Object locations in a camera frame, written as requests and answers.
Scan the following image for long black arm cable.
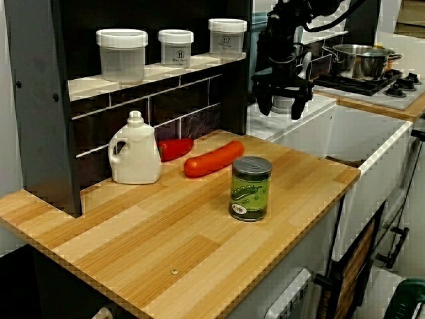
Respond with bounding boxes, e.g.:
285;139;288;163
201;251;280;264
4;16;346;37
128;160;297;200
300;0;368;34

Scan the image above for black metal rod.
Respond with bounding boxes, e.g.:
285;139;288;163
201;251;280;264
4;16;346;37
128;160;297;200
386;128;425;235

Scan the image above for wide clear jar white lid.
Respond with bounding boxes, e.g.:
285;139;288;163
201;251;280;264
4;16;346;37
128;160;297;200
96;29;149;84

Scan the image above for red toy pepper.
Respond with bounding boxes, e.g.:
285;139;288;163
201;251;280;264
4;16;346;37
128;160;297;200
156;138;195;163

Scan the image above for steel cooking pot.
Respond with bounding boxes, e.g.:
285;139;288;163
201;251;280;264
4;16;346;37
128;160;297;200
321;43;403;80

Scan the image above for tall clear jar white lid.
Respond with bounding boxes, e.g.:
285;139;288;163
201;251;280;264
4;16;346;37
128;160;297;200
208;18;248;60

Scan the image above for black framed wooden panel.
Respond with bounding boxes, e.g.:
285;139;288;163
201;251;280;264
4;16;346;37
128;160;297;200
313;202;388;319

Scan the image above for white toy sink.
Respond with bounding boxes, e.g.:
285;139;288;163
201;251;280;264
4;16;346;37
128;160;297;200
247;94;416;266

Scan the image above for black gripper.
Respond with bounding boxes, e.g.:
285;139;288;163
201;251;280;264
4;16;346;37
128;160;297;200
251;31;315;121

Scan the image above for black stove knob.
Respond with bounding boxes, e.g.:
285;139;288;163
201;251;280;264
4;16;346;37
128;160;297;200
383;82;406;98
400;72;420;91

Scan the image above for toy stove top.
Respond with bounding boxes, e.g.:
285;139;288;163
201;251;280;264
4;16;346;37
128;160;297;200
307;69;425;110

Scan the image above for black bar handle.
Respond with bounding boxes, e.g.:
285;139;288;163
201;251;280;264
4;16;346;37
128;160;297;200
375;227;411;269

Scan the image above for grey toy faucet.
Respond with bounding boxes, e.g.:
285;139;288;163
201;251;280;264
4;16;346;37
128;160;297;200
270;26;313;114

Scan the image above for orange toy sausage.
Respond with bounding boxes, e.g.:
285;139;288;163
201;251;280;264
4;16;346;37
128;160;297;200
184;140;245;179

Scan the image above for white detergent bottle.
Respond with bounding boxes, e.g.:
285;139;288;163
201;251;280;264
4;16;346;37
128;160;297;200
108;110;163;185

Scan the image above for dark grey shelf unit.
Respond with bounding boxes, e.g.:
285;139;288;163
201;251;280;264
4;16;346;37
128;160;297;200
5;0;253;219

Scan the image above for green pea can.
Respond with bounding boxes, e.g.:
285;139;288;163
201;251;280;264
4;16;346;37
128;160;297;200
228;155;273;223

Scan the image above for small clear jar white lid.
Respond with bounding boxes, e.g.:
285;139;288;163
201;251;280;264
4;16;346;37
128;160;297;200
158;29;194;69

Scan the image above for white toy oven front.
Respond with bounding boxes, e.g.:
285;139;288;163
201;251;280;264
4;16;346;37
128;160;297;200
228;267;315;319

